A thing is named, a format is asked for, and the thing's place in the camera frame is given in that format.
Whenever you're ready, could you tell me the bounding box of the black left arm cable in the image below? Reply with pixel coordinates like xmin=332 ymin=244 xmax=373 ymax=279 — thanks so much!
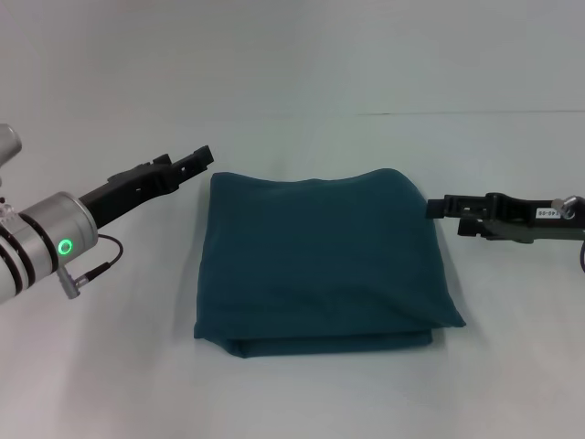
xmin=84 ymin=233 xmax=125 ymax=278

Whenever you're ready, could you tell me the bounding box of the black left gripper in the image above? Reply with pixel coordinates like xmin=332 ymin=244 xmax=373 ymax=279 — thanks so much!
xmin=78 ymin=145 xmax=216 ymax=229

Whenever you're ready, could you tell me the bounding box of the silver camera mount bracket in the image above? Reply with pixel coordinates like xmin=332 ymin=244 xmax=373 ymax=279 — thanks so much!
xmin=0 ymin=196 xmax=20 ymax=228

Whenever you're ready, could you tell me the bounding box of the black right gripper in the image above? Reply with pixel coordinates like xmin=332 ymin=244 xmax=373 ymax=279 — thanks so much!
xmin=425 ymin=192 xmax=585 ymax=244

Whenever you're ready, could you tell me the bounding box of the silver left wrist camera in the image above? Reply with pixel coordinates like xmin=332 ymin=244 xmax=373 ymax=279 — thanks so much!
xmin=0 ymin=123 xmax=24 ymax=166

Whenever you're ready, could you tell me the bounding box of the blue teal shirt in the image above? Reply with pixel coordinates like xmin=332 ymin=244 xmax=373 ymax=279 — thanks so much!
xmin=192 ymin=167 xmax=468 ymax=360

